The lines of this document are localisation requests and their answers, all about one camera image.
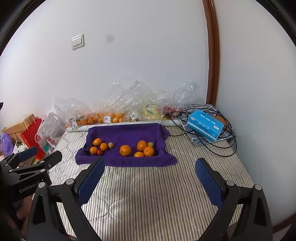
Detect small orange tangerine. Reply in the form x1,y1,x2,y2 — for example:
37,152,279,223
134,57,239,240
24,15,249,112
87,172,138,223
89,146,98,155

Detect small orange kumquat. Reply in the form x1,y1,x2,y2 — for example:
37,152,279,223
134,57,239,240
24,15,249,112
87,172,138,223
92,138,102,146

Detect orange tangerine front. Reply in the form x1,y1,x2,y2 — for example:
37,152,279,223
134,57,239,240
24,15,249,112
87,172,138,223
100,143,108,152

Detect small green jujube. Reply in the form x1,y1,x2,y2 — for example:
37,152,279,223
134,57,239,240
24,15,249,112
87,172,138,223
108,142,114,149

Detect orange mandarin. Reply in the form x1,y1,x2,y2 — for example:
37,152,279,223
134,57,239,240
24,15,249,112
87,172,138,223
119,145,132,157

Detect large orange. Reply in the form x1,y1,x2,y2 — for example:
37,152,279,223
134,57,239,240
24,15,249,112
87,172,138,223
137,140,147,152

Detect person's left hand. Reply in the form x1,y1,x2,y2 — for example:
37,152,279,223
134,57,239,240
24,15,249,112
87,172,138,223
16,196,33,219

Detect red paper bag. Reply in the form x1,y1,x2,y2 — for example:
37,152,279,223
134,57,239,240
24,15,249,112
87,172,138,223
21,118,46,161

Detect white plastic bag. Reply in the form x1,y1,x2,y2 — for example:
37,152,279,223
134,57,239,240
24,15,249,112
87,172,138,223
35,112,65,155

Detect brown paper bag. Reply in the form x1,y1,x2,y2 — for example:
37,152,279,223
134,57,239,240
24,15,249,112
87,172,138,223
2,114,36,143

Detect purple towel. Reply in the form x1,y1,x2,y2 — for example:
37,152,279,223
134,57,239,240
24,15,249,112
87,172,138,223
75,123,178,167

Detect striped mattress cover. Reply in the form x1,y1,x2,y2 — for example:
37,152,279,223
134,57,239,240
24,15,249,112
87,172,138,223
32,126,255,241

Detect clear plastic fruit bags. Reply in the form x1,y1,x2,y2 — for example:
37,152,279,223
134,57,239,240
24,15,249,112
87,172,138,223
55,80,201,128

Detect patterned grey cloth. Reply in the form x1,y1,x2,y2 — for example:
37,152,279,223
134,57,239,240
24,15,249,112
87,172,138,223
179,104,237,146

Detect blue tissue box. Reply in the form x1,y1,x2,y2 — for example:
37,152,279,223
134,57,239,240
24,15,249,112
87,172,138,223
187,110,224,142

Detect white light switch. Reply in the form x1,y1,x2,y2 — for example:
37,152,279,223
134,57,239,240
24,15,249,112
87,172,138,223
71,34,85,50

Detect black cable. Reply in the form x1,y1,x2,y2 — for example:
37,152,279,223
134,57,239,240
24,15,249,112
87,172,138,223
160,108,238,158

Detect brown wooden door frame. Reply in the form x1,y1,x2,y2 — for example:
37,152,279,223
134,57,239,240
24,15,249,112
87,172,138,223
202,0,220,105

